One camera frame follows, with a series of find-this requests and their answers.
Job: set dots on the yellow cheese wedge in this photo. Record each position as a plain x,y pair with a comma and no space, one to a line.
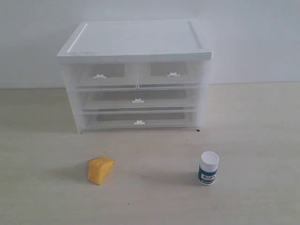
98,169

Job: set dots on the white bottle teal label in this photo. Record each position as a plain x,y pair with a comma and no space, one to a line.
208,167

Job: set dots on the clear bottom wide drawer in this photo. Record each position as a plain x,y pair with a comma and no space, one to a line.
140,119

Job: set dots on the clear wide drawer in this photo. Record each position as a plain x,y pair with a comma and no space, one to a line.
130,99
140,119

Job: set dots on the white plastic drawer cabinet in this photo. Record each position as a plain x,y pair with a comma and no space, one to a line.
134,42

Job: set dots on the clear middle wide drawer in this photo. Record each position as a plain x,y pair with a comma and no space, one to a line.
130,99

